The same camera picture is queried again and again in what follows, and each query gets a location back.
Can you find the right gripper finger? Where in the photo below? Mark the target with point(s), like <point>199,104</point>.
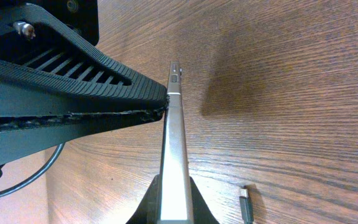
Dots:
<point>23,136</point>

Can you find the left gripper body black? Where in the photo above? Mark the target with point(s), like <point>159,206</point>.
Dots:
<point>73,15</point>

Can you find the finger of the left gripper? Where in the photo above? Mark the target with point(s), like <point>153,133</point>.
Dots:
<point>146,212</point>
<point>46,68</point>

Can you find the black flip smartphone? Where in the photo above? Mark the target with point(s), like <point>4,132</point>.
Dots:
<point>174,188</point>

